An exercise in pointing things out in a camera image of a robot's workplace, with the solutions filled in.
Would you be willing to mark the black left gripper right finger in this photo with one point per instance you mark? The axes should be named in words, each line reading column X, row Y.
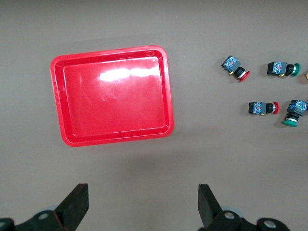
column 209, row 209

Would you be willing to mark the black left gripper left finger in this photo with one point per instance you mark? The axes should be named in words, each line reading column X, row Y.
column 74, row 207

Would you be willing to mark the red push button switch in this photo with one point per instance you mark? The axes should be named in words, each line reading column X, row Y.
column 258, row 107
column 232, row 63

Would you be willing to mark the yellow push button switch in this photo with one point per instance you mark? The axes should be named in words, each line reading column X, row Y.
column 306, row 77

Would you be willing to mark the red plastic tray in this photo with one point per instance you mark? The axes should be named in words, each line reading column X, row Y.
column 115, row 96

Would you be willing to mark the green push button switch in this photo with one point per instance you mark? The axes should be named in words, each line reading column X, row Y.
column 276, row 68
column 297, row 107

